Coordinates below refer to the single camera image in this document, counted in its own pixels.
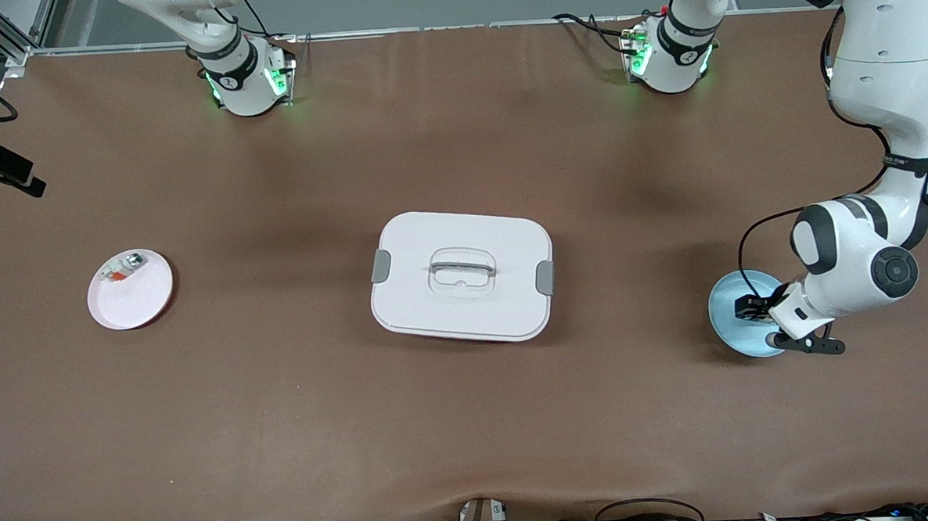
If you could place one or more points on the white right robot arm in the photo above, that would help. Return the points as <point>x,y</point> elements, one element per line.
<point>240,74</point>

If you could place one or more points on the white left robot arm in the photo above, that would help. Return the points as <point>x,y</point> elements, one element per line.
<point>887,77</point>

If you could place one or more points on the pink round plate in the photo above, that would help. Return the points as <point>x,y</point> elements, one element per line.
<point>133,302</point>

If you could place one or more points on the white lidded storage box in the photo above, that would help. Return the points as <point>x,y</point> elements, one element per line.
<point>466,315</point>

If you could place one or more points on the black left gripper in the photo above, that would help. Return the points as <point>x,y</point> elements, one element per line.
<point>759,308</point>

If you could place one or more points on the light blue round plate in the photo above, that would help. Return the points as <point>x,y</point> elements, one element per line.
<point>729,327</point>

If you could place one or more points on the small white orange switch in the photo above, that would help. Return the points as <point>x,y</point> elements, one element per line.
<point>123,266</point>

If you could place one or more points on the aluminium frame profile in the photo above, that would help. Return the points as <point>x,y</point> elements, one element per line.
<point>8,34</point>

